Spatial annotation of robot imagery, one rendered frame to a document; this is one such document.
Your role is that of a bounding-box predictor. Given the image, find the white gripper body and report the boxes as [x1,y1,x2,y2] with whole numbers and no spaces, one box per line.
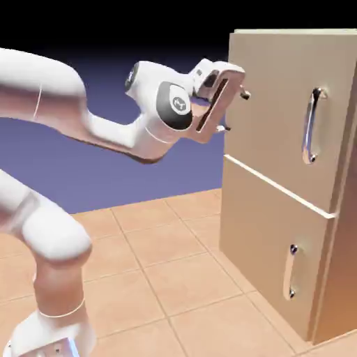
[191,61,246,144]

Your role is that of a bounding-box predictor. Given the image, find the large light wood door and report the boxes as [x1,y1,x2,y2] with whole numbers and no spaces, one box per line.
[224,32,357,214]

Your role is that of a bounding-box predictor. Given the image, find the light wood cabinet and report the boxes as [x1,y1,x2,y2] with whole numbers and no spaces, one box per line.
[219,29,357,346]

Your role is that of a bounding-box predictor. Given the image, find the small light wood door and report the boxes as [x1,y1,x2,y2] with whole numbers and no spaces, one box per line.
[219,155,336,342]

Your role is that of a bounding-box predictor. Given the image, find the long silver curved handle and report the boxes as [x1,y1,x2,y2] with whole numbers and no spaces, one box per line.
[301,86,327,165]

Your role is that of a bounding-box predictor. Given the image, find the short silver curved handle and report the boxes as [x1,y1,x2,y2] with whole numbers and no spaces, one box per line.
[282,244,299,301]

